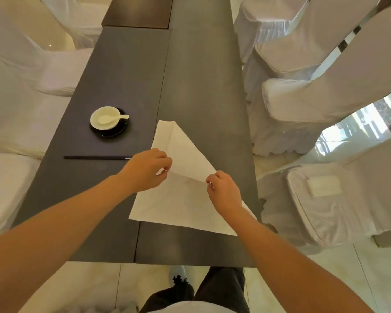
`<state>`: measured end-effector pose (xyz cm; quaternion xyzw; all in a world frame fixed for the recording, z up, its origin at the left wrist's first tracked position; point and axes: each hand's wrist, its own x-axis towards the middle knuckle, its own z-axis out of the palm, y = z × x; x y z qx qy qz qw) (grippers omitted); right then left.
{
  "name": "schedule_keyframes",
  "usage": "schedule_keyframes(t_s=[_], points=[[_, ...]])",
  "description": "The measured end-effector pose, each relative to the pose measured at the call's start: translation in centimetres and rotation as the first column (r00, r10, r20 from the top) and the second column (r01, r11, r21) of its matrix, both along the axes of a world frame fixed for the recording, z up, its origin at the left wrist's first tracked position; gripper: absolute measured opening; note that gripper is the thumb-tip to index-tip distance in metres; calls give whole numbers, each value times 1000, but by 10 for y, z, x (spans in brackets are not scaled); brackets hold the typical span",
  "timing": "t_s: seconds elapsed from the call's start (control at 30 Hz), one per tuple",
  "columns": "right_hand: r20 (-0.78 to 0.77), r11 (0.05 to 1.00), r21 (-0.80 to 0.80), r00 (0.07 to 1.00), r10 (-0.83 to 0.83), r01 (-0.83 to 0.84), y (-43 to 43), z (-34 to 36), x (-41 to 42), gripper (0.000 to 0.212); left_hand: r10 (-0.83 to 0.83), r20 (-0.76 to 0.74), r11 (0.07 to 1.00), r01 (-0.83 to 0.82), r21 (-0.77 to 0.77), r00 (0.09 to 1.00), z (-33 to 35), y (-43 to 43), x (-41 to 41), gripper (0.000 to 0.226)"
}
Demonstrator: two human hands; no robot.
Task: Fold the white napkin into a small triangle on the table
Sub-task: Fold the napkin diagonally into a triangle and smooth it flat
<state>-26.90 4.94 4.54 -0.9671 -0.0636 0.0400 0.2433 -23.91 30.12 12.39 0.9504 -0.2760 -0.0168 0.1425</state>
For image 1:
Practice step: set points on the person's left hand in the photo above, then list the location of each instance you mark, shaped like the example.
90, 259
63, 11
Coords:
140, 171

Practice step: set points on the person's right hand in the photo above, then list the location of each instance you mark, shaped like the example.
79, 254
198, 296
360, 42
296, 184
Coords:
226, 195

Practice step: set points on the person's left thumb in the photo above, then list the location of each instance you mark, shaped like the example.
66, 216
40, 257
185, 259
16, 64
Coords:
162, 173

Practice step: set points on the person's right thumb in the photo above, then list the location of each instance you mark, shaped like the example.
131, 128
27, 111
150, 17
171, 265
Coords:
209, 188

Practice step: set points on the large white cloth napkin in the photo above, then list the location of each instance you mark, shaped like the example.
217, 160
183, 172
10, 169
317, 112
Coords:
182, 149

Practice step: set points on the person's left forearm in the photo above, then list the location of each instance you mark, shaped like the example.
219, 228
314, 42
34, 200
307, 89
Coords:
58, 234

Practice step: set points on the person's right forearm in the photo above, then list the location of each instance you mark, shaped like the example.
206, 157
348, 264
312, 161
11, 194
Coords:
286, 264

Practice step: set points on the black saucer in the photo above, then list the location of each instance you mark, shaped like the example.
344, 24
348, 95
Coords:
119, 129

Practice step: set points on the black chopsticks pair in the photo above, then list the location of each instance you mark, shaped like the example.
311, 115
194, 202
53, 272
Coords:
97, 157

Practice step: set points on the white ceramic spoon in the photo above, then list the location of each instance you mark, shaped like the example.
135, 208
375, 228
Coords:
109, 119

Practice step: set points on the white ceramic bowl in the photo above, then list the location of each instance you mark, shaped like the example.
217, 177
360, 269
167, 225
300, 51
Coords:
105, 118

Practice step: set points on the person's grey shoe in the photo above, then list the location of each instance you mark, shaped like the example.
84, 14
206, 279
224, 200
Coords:
179, 273

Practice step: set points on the person's black trousers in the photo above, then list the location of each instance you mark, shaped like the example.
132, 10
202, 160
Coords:
218, 286

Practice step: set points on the small folded white napkin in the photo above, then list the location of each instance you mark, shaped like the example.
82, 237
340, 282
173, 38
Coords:
324, 186

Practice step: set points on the person's white shirt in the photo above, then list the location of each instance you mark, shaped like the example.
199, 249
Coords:
192, 308

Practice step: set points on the white covered chair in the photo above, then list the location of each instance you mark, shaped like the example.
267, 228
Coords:
264, 22
296, 52
22, 123
316, 104
29, 55
6, 189
342, 211
81, 16

